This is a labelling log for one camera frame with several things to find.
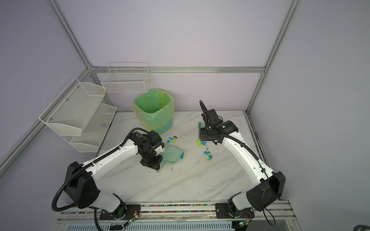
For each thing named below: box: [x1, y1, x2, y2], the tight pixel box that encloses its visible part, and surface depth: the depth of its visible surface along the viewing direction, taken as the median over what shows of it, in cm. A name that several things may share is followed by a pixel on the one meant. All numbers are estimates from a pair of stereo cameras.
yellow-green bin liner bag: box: [132, 88, 175, 131], surface depth 95 cm
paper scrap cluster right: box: [203, 151, 213, 163], surface depth 95 cm
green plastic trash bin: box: [132, 88, 175, 136], surface depth 95 cm
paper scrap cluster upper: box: [196, 140, 208, 148], surface depth 103 cm
